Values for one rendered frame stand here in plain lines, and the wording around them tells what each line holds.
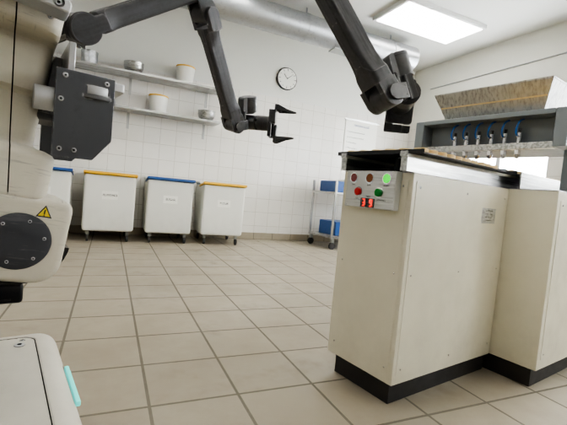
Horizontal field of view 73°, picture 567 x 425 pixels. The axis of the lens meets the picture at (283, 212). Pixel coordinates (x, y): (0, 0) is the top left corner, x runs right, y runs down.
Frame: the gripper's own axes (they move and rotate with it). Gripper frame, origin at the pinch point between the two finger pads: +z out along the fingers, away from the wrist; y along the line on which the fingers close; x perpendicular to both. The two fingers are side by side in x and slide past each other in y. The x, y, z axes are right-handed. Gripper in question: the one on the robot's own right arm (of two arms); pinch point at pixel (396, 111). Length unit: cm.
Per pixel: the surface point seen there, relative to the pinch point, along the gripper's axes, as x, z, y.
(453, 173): -29, 41, -12
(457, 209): -33, 43, -25
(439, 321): -31, 41, -69
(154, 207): 219, 300, -59
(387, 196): -3.9, 26.4, -23.3
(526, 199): -66, 65, -17
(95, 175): 273, 265, -30
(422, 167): -14.4, 27.2, -12.0
